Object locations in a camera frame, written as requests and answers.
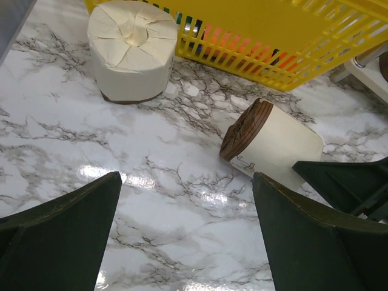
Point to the orange box in basket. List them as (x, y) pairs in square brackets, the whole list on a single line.
[(233, 50)]

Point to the yellow plastic shopping basket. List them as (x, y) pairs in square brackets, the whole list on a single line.
[(321, 34)]

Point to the beige brown roll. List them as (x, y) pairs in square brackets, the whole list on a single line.
[(268, 140)]

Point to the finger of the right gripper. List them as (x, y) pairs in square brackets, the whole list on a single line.
[(354, 188)]

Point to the white two-tier shelf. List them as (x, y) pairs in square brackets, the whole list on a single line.
[(367, 68)]

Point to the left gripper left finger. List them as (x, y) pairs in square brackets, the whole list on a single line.
[(60, 244)]

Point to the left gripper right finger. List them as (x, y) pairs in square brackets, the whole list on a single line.
[(314, 247)]

